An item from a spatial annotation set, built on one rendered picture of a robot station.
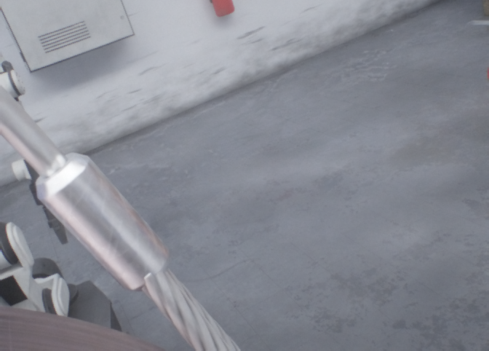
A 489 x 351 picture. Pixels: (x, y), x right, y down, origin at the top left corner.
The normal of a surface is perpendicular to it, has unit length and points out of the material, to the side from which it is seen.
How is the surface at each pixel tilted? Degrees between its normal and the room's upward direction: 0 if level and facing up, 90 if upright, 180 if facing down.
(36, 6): 90
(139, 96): 90
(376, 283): 0
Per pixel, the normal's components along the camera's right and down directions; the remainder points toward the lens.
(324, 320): -0.30, -0.89
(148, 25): 0.36, 0.23
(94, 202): 0.52, 0.06
